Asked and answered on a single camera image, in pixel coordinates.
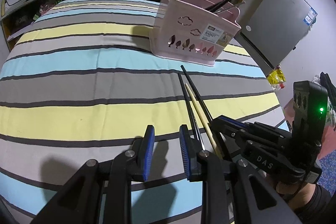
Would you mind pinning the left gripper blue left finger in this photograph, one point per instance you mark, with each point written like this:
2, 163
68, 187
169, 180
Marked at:
145, 153

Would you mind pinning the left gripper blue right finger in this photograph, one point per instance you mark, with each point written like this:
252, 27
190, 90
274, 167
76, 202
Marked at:
189, 154

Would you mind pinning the person's right hand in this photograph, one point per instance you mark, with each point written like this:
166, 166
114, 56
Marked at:
299, 193

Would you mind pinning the wooden chopstick on table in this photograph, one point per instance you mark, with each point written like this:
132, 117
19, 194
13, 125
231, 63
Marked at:
204, 122

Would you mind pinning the yellow snack bag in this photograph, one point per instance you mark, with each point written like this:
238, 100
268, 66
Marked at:
276, 78

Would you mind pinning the striped tablecloth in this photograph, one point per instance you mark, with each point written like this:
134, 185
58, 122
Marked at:
82, 84

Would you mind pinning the pink plastic utensil basket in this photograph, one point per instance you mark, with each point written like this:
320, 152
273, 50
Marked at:
183, 30

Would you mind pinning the grey refrigerator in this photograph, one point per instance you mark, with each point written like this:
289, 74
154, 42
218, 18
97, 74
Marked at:
274, 30

